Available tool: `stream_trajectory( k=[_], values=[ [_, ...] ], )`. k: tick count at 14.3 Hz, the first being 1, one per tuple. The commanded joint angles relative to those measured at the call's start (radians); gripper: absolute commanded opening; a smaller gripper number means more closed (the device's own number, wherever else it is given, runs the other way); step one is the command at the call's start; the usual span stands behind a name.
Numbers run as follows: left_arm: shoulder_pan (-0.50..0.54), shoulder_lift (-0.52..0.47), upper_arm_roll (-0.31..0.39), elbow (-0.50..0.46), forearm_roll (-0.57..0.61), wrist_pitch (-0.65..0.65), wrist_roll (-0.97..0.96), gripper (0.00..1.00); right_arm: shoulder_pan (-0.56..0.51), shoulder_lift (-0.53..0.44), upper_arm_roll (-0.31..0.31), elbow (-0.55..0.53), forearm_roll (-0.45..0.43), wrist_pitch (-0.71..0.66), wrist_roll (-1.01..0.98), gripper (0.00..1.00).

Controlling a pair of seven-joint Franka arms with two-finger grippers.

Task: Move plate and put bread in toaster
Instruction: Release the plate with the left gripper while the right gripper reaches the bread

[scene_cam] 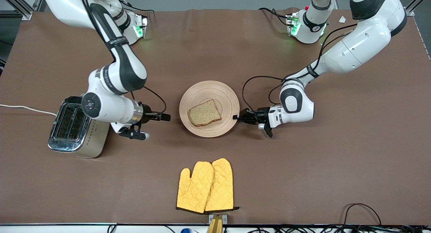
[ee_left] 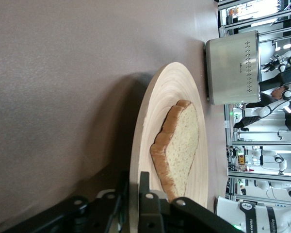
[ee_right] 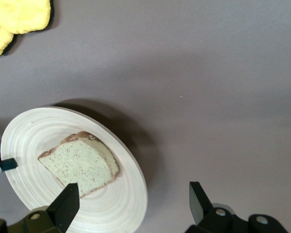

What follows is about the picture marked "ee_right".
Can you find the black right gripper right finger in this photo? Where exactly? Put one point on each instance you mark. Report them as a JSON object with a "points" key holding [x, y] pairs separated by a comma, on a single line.
{"points": [[208, 218]]}

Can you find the slice of brown bread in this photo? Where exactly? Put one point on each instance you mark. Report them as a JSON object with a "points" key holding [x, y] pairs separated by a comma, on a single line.
{"points": [[80, 162]]}

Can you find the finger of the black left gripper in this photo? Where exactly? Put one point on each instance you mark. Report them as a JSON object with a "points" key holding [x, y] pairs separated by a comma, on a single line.
{"points": [[8, 164]]}

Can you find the brown table cover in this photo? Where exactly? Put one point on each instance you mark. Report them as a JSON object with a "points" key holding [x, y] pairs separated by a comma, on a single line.
{"points": [[208, 72]]}

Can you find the round light wooden plate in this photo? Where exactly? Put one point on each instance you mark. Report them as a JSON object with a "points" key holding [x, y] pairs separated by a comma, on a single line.
{"points": [[38, 133]]}

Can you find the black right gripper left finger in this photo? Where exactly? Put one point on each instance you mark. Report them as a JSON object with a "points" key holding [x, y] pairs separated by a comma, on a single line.
{"points": [[63, 208]]}

